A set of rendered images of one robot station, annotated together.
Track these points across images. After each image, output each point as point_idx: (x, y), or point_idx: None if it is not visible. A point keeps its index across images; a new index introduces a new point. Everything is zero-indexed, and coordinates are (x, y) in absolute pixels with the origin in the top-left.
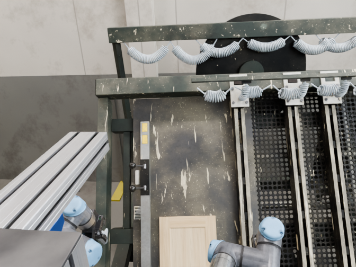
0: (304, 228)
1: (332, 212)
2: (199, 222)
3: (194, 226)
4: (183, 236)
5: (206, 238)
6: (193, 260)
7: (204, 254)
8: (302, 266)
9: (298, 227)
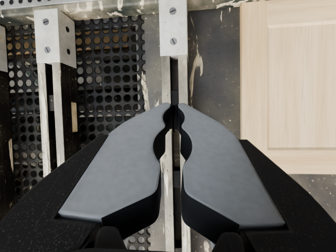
0: (55, 148)
1: (9, 172)
2: (281, 159)
3: (294, 151)
4: (321, 129)
5: (266, 124)
6: (298, 75)
7: (271, 90)
8: (60, 72)
9: (66, 152)
